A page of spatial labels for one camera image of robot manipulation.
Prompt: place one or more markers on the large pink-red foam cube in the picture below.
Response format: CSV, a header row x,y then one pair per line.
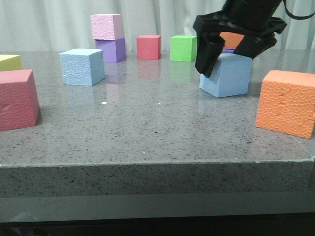
x,y
19,105

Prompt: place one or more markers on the green foam cube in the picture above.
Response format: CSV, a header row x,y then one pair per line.
x,y
183,48

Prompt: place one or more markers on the textured light blue foam cube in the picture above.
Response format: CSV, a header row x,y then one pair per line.
x,y
84,67

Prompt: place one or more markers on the orange foam cube on purple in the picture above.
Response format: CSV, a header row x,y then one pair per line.
x,y
232,40

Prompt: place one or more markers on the smooth light blue foam cube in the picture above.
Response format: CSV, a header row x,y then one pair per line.
x,y
230,76

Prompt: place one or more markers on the yellow foam cube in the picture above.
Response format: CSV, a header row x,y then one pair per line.
x,y
10,62

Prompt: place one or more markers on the grey-white curtain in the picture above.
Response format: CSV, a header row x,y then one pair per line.
x,y
60,25

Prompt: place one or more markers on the small red foam cube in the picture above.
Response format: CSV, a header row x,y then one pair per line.
x,y
148,46

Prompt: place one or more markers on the purple foam cube under pink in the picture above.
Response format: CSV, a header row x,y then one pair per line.
x,y
113,50

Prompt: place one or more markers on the purple foam cube under orange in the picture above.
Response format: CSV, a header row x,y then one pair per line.
x,y
230,51

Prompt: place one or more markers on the light pink foam cube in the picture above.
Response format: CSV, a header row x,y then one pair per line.
x,y
107,26

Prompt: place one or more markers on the large orange foam cube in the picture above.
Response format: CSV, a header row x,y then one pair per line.
x,y
287,103

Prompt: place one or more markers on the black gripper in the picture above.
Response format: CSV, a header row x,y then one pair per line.
x,y
247,17

